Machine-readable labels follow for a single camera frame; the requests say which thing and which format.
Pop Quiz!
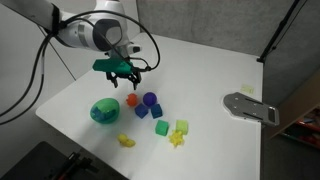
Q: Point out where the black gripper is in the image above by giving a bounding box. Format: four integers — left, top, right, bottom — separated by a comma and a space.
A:
105, 68, 142, 91

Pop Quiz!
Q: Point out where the orange toy figure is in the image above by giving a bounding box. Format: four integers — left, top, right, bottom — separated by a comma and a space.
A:
125, 93, 139, 108

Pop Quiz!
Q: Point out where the green bowl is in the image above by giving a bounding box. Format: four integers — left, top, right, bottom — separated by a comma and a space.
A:
89, 97, 121, 125

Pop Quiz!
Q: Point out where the purple spiky ball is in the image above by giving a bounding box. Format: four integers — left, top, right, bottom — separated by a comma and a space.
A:
142, 91, 158, 108

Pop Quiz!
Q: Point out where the dark blue cube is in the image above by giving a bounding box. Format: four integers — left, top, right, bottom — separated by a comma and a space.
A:
134, 103, 150, 120

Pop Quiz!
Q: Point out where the light blue bear toy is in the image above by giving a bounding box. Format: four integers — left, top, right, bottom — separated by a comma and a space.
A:
91, 105, 116, 122

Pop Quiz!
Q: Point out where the teal blue cube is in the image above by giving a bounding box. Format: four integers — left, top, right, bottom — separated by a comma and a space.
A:
150, 103, 164, 120

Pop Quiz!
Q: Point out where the yellow duck toy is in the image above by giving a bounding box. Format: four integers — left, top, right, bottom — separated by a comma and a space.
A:
116, 133, 137, 149

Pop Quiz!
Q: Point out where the lime green cube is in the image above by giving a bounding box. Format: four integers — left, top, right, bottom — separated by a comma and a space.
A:
175, 119, 190, 136

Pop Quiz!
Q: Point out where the yellow spiky star toy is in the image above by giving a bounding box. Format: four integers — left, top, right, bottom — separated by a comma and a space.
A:
168, 130, 186, 149

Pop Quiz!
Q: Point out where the pale yellow tape piece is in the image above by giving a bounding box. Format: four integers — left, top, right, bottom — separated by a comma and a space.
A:
241, 83, 255, 95

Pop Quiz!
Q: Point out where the grey metal mounting plate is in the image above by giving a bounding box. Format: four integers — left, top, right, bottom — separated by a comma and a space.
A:
222, 92, 281, 128

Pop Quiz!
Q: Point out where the black tripod pole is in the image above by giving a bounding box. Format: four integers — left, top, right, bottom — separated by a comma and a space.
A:
256, 0, 302, 64

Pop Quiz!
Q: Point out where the wooden toy shelf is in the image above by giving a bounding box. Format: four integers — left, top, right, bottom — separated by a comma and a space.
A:
269, 70, 320, 148

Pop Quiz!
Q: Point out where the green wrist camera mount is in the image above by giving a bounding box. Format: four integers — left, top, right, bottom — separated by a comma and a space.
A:
92, 58, 141, 75

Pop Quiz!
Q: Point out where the thin black cable loop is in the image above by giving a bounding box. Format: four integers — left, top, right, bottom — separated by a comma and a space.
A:
59, 9, 162, 73

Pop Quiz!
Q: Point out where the thick black cable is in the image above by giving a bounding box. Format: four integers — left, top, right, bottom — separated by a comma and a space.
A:
0, 31, 56, 127

